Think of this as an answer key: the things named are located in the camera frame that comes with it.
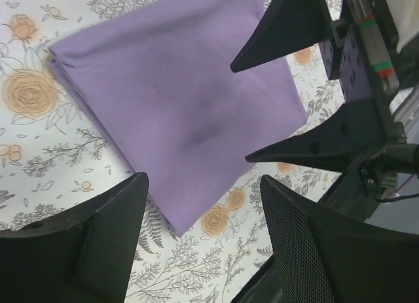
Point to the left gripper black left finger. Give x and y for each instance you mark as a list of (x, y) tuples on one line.
[(83, 254)]

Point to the purple t shirt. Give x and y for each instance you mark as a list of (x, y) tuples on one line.
[(157, 81)]

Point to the floral patterned table cloth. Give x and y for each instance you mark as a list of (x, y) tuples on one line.
[(52, 158)]

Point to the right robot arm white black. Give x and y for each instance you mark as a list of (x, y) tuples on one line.
[(405, 16)]

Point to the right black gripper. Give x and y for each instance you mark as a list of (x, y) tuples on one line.
[(363, 140)]

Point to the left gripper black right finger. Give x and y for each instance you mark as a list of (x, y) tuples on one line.
[(324, 256)]

